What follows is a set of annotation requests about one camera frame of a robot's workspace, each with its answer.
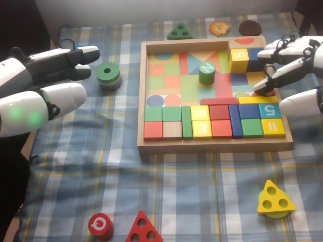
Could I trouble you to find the wooden puzzle tray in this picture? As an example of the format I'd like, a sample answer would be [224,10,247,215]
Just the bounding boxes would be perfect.
[137,35,293,153]

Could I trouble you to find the yellow cube with letter E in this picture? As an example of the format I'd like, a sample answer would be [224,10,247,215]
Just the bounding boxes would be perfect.
[191,120,212,140]

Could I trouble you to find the blue stacking ring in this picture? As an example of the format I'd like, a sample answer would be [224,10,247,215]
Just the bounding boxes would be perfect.
[99,80,123,89]

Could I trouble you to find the yellow triangle with three holes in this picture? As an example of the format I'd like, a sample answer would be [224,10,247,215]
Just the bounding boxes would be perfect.
[256,179,297,214]

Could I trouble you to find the lime green disc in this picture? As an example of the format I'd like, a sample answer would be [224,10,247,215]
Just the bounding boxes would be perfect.
[257,190,291,219]

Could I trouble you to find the yellow stacking ring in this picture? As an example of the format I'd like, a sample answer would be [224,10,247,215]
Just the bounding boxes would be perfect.
[97,77,122,86]

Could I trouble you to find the red triangle with three holes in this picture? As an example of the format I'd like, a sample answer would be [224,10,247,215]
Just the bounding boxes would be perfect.
[125,210,164,242]

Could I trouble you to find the green cylinder with letter N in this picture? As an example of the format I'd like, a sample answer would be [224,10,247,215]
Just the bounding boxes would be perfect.
[198,61,217,86]

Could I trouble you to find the green stacking ring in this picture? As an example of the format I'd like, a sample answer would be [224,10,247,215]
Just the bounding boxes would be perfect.
[95,62,120,82]

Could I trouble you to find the brown round toy cookie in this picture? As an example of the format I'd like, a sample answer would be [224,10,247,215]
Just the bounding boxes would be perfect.
[239,20,262,36]

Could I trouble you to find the teal cube with digit five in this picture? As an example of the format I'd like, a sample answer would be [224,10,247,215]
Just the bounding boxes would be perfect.
[258,103,282,119]

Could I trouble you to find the yellow cube with digit five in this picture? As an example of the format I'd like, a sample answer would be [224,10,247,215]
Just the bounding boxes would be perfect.
[228,48,250,73]

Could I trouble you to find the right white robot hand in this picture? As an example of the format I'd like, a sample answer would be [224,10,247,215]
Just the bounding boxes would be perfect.
[253,34,323,114]

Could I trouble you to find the red cylinder with circle mark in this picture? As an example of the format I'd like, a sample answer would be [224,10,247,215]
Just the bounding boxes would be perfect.
[88,213,115,241]

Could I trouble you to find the green wooden cube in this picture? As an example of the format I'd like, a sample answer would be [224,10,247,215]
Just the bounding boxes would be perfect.
[161,106,182,122]
[241,118,264,138]
[144,106,163,123]

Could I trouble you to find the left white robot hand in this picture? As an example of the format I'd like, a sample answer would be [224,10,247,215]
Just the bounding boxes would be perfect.
[0,45,100,139]

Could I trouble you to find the natural wooden cube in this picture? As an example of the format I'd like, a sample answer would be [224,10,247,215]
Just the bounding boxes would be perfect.
[163,120,183,140]

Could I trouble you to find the yellow cube with letter S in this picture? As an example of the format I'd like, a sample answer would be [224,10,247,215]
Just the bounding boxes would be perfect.
[191,105,210,122]

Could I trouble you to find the yellow cube with equals sign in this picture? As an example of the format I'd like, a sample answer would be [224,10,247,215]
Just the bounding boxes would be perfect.
[261,117,286,138]

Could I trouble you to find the green triangle with three holes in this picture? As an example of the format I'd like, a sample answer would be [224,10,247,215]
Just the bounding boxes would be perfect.
[167,22,194,40]

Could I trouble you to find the dark red wooden cube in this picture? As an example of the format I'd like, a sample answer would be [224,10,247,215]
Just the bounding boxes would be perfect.
[208,104,230,121]

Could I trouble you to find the beige toy biscuit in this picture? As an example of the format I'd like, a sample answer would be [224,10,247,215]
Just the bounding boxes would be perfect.
[208,21,232,37]

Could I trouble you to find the red cylinder with cross mark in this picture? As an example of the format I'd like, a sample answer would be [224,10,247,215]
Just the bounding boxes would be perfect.
[251,90,276,98]

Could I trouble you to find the blue wooden cube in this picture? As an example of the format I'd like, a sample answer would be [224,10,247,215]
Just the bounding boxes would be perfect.
[247,47,265,73]
[238,103,260,119]

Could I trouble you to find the blue plaid tablecloth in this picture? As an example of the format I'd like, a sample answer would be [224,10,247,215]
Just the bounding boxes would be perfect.
[20,12,323,242]

